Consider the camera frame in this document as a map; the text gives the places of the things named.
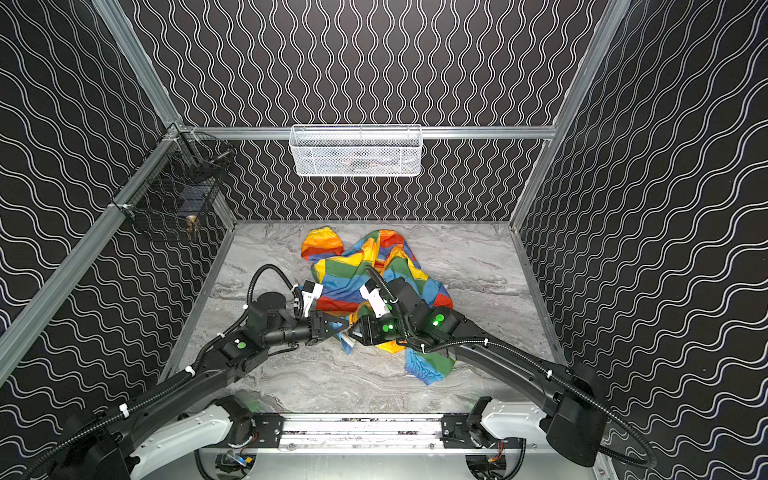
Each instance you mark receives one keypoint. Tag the black wire wall basket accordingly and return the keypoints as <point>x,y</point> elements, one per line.
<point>186,182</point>

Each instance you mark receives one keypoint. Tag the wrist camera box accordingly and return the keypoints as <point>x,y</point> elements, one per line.
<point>310,292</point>
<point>372,295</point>

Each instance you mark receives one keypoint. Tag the white mesh wall basket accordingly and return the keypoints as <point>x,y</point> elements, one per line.
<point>357,150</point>

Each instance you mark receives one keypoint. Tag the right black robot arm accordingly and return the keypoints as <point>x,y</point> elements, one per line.
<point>577,423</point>

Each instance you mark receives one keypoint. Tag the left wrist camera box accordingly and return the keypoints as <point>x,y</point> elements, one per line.
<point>310,292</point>

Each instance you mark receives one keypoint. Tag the brass object in basket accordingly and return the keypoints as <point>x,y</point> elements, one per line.
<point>192,224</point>

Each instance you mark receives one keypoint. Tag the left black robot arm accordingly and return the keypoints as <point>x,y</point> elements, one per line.
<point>106,445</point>

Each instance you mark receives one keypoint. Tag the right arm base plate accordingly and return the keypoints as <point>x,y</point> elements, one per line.
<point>459,431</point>

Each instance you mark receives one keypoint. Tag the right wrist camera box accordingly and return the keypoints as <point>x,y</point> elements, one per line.
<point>372,295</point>

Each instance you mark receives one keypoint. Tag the rainbow striped jacket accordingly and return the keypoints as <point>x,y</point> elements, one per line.
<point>343,270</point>

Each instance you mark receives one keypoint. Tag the aluminium front rail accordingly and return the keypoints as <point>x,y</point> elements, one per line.
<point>348,433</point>

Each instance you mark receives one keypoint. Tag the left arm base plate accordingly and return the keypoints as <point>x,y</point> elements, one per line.
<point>263,430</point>

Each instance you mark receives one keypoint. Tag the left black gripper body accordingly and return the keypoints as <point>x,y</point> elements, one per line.
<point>318,327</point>

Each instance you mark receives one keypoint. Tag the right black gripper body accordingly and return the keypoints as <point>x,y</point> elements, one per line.
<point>365,330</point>

